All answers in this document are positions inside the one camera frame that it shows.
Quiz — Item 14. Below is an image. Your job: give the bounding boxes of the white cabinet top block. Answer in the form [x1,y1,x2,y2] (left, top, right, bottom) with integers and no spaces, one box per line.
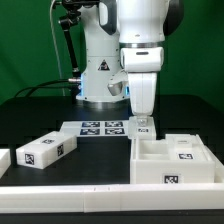
[16,131,77,169]

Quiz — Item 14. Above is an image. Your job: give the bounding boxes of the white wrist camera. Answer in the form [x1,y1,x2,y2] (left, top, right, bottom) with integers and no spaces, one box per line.
[108,81,127,96]

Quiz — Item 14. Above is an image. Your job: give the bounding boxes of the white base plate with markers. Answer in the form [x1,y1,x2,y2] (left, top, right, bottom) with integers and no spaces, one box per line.
[60,120,128,137]

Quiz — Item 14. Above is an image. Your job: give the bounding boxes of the white cable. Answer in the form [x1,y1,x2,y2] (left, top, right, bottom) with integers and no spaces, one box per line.
[49,0,66,97]

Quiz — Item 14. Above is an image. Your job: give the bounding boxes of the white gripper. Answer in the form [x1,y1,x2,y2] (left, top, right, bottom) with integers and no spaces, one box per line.
[128,73,157,126]

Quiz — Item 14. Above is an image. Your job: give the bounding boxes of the white cabinet door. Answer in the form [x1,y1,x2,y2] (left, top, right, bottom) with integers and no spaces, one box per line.
[128,116,156,140]
[165,134,205,161]

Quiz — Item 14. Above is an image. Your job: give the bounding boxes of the white U-shaped obstacle frame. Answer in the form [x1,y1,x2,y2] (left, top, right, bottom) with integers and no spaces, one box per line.
[0,145,224,214]

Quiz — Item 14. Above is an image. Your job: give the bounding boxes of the black cables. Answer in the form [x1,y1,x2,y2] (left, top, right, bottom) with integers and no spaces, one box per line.
[13,77,82,98]

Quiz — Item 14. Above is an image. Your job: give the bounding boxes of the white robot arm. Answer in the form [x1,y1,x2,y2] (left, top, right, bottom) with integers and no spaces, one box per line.
[78,0,184,126]

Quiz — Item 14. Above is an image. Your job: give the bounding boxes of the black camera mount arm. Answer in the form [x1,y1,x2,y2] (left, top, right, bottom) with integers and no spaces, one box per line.
[58,0,100,78]

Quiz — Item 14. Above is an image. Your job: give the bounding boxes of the white cabinet body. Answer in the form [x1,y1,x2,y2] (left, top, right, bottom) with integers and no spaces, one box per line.
[130,138,215,184]

